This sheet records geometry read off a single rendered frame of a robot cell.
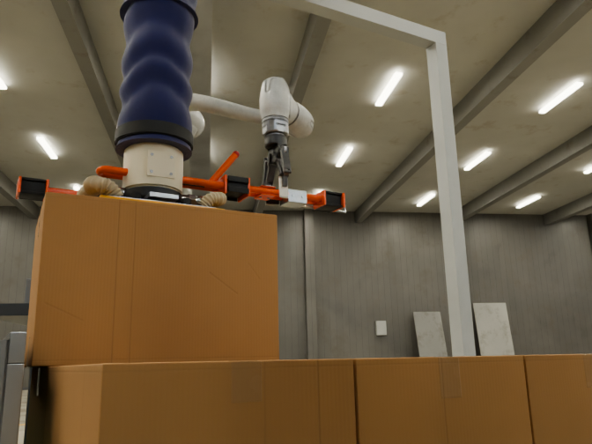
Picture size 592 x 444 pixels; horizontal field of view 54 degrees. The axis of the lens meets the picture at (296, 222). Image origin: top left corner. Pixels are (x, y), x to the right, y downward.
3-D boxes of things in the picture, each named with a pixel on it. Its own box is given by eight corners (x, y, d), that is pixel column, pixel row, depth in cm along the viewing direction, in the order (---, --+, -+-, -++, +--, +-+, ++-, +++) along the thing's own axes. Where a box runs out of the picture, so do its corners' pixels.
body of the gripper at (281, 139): (260, 139, 196) (260, 165, 194) (270, 129, 189) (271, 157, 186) (279, 143, 199) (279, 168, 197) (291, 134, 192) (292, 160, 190)
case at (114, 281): (31, 366, 126) (45, 191, 136) (23, 367, 161) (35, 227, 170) (279, 361, 153) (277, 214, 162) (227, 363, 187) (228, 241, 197)
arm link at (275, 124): (269, 113, 189) (269, 130, 188) (293, 118, 194) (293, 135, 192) (257, 123, 197) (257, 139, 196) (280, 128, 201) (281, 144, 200)
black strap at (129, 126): (123, 127, 156) (124, 113, 157) (107, 154, 176) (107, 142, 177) (203, 140, 167) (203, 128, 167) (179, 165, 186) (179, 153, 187)
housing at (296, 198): (288, 201, 185) (288, 188, 186) (278, 206, 191) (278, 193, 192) (307, 203, 188) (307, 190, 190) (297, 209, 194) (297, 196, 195)
